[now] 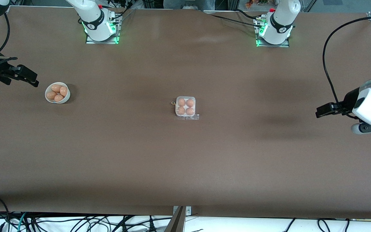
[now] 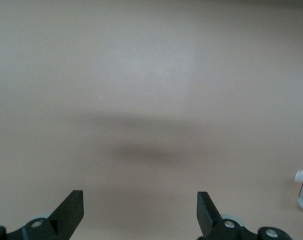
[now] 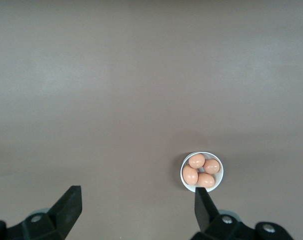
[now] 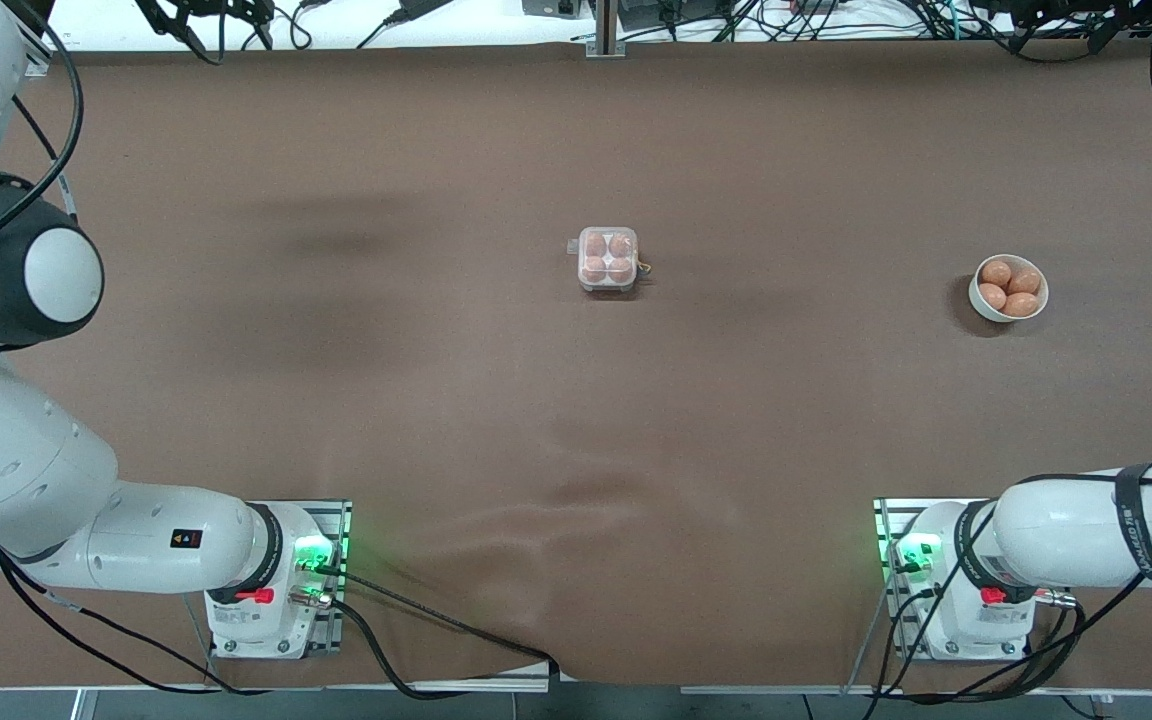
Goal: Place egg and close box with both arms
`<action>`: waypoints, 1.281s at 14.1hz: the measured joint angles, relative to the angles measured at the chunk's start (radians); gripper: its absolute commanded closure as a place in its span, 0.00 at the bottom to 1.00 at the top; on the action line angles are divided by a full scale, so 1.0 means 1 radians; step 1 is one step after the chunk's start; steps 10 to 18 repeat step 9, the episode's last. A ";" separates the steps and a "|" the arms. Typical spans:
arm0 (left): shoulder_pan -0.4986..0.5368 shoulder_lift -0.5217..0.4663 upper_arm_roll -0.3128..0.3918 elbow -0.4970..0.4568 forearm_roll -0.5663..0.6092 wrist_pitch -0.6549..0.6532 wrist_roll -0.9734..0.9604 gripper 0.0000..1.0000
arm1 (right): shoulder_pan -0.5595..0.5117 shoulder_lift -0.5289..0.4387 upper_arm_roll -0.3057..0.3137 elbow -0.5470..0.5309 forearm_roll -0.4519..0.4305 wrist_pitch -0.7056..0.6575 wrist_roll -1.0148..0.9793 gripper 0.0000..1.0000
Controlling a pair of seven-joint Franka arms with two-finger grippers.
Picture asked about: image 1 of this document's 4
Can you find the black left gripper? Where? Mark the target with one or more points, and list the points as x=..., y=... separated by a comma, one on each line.
x=349, y=99

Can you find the clear plastic egg box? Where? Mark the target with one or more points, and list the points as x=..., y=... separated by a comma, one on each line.
x=185, y=106

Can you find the brown egg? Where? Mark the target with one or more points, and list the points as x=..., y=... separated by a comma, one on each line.
x=51, y=95
x=63, y=91
x=190, y=102
x=181, y=102
x=181, y=110
x=58, y=98
x=56, y=87
x=190, y=111

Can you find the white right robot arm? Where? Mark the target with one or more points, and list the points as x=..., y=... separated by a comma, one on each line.
x=93, y=22

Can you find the white round bowl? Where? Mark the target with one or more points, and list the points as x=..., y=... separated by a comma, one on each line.
x=67, y=97

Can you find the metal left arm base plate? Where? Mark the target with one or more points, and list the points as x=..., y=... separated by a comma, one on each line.
x=272, y=45

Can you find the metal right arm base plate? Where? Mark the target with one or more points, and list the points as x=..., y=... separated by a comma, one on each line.
x=101, y=42

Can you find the metal table edge bracket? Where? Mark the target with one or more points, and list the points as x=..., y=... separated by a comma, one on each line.
x=188, y=211

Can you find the dark camera stand bar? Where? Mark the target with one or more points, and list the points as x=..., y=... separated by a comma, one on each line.
x=176, y=224

